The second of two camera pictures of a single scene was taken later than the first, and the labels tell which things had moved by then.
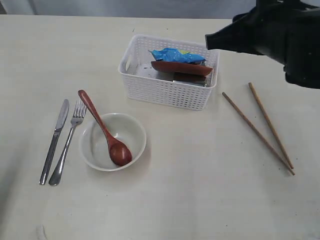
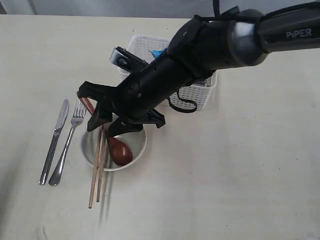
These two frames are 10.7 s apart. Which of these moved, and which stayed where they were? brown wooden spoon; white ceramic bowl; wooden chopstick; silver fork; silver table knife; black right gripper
Moved: wooden chopstick; black right gripper
Stayed: silver table knife; white ceramic bowl; silver fork; brown wooden spoon
